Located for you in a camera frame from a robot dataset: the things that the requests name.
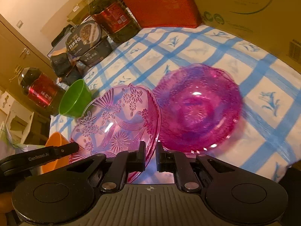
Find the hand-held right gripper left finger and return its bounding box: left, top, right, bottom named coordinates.
left=67, top=141, right=146, bottom=192

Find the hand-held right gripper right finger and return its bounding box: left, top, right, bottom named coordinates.
left=156, top=142, right=238, bottom=192

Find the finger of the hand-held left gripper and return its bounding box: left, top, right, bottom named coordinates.
left=52, top=142, right=80, bottom=160

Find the orange plastic bowl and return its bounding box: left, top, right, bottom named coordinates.
left=42, top=132, right=71, bottom=173

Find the light pink flowered glass plate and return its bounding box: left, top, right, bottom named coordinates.
left=69, top=84, right=161, bottom=184

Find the green plastic bowl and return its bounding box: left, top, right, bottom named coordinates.
left=59, top=79, right=93, bottom=118

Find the white chair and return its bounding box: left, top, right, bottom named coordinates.
left=0, top=94, right=36, bottom=146

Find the dark oil bottle red label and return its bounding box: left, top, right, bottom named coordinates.
left=9, top=66, right=66, bottom=117

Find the black food box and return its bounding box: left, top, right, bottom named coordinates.
left=80, top=39, right=113, bottom=67

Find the wooden cabinet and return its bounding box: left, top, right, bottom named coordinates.
left=0, top=14, right=57, bottom=95

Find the round instant food tub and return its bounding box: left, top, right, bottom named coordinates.
left=65, top=20, right=103, bottom=57

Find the blue checked tablecloth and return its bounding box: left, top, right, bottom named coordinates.
left=49, top=26, right=301, bottom=186

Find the large oil bottle red label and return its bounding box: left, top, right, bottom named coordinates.
left=82, top=0, right=141, bottom=43

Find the red fabric bag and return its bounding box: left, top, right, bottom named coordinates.
left=112, top=0, right=203, bottom=29

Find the cardboard box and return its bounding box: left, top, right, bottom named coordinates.
left=183, top=0, right=301, bottom=64

